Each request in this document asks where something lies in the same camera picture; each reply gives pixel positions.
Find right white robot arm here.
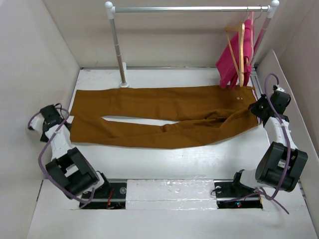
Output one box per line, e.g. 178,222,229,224
230,89,308,196

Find aluminium rail on right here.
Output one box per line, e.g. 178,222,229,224
250,63,265,99

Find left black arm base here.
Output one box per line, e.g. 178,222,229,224
79,180,127,210

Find brown trousers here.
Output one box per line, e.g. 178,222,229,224
70,86,260,149

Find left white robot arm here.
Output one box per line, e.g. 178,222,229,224
40,105,112,199

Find pink garment on hanger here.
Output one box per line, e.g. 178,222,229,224
216,19,254,89

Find wooden clothes hanger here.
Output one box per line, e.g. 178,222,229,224
224,21,245,87

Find silver and white clothes rack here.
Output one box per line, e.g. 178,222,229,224
105,0,280,87

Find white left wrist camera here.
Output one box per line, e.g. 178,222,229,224
27,113,44,133

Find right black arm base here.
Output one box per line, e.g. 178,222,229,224
211,172,263,209

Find pink clothes hanger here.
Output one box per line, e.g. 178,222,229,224
245,5,264,66

